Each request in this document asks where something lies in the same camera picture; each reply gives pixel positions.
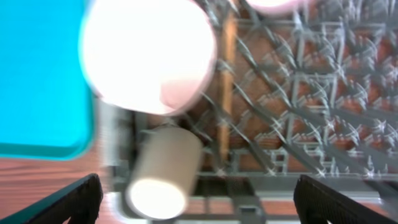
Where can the teal serving tray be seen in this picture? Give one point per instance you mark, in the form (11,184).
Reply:
(47,109)

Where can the white paper cup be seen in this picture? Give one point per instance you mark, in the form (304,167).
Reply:
(165,173)

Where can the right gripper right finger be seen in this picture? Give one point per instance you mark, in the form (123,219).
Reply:
(317,203)

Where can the wooden chopstick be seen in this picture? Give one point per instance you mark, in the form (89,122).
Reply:
(226,80)

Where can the grey dishwasher rack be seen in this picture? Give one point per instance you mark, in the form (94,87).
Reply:
(314,93)

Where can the large white pink plate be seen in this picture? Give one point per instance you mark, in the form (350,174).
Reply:
(276,7)

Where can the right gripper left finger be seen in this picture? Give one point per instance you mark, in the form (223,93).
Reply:
(78,202)

